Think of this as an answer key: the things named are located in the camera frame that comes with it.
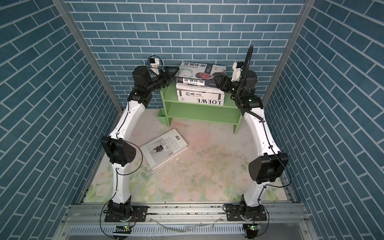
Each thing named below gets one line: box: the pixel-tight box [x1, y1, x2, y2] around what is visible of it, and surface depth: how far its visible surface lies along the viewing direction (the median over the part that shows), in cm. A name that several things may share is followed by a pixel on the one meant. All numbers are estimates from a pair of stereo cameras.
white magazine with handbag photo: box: [140, 128, 189, 170], surface depth 96 cm
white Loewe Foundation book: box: [178, 96, 225, 106], surface depth 86 cm
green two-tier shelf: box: [157, 83, 244, 134], surface depth 101 cm
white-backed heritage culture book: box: [177, 90, 225, 100], surface depth 84 cm
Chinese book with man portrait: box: [174, 62, 227, 88], surface depth 81 cm
